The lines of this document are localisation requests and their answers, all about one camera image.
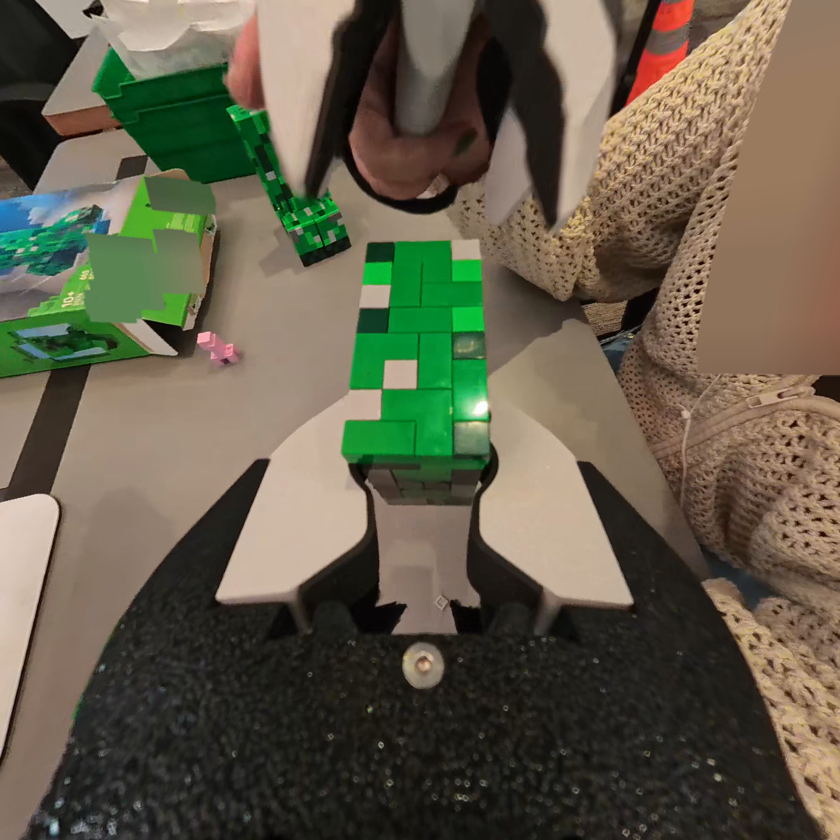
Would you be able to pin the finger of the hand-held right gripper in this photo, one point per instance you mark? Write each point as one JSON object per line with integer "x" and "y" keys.
{"x": 584, "y": 79}
{"x": 295, "y": 79}

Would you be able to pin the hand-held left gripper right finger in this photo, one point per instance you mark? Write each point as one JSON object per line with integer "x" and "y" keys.
{"x": 551, "y": 525}

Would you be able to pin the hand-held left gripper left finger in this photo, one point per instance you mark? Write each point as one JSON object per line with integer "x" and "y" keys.
{"x": 295, "y": 525}

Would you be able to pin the hollow green lego build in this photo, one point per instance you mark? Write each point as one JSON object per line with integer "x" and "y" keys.
{"x": 420, "y": 367}

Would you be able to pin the person's right forearm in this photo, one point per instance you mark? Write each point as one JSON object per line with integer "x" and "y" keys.
{"x": 656, "y": 164}

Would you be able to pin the green lego creeper figure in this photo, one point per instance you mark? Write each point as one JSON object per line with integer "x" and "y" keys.
{"x": 308, "y": 223}

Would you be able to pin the pink lego pig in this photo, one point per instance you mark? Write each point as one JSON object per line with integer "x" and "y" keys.
{"x": 216, "y": 348}

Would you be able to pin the green lego set box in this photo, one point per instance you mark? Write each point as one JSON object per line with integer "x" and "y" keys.
{"x": 39, "y": 236}

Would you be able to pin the person's right hand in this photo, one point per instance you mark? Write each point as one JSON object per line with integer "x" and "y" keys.
{"x": 394, "y": 164}

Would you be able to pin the orange traffic cone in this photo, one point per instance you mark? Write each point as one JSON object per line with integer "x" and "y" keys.
{"x": 666, "y": 39}

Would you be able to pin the green storage bin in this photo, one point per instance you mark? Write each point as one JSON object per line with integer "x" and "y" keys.
{"x": 177, "y": 131}

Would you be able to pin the crumpled white paper bag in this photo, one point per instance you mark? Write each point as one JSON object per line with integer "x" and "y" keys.
{"x": 164, "y": 26}

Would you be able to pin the person's torso in knit sweater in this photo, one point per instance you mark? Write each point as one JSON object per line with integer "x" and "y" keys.
{"x": 754, "y": 492}

